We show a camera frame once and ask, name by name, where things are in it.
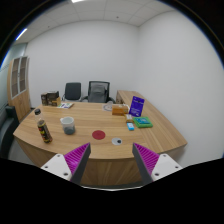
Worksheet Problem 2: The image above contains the white and green leaflet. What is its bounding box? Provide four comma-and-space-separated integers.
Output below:
57, 102, 75, 110

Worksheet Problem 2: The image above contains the green flat box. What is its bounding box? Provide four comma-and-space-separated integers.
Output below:
132, 116, 154, 129

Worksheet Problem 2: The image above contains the flat round red coaster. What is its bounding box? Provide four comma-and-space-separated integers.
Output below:
91, 129, 107, 141

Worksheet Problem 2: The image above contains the purple standing card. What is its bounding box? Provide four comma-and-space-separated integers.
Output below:
128, 95, 146, 118

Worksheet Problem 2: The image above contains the wooden shelf cabinet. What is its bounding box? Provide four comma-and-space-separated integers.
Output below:
6, 55, 32, 122

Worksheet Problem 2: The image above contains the grey mesh office chair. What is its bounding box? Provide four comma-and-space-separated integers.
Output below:
80, 80, 116, 104

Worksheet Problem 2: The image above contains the clear bottle with black cap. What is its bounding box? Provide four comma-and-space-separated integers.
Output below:
34, 108, 54, 145

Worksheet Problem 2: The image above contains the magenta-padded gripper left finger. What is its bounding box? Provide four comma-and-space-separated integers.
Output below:
40, 142, 92, 185

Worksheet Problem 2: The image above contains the small white disc, black centre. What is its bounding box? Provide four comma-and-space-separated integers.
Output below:
111, 137, 123, 146

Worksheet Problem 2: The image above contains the small dark brown box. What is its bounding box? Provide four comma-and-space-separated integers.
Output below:
40, 92, 49, 107

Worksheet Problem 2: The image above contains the round white plate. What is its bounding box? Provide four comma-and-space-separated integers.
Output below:
102, 102, 115, 112

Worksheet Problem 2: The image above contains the wooden side cabinet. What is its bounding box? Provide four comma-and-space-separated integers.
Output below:
115, 89, 144, 105

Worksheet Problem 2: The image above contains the white and grey mug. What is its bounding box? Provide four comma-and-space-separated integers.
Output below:
59, 116, 76, 136

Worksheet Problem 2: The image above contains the orange wooden box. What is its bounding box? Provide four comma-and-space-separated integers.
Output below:
111, 104, 130, 117

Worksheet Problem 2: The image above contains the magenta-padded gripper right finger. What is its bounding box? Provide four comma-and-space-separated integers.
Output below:
132, 143, 183, 185

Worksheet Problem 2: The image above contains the black leather armchair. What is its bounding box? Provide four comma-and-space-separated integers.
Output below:
0, 105, 20, 160

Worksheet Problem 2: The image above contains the black office chair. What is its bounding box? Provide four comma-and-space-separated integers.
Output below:
61, 82, 83, 102

